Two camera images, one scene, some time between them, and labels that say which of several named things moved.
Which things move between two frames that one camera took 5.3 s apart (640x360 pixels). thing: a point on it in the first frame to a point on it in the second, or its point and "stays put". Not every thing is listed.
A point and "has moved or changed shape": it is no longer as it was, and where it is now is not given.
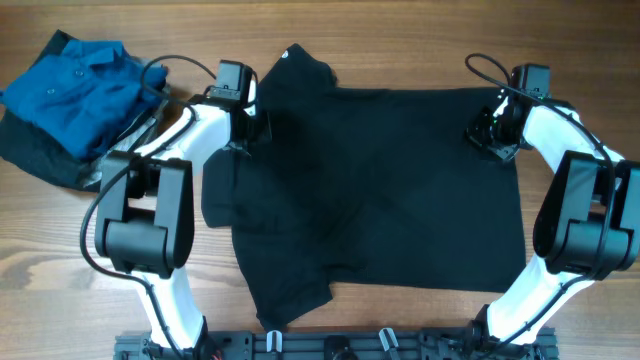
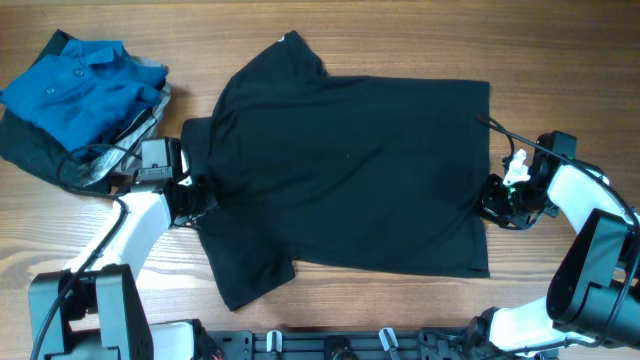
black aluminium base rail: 344,345 stays put
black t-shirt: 378,187 has moved or changed shape
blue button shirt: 86,95 stays put
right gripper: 474,134 to 489,208
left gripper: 238,145 to 208,202
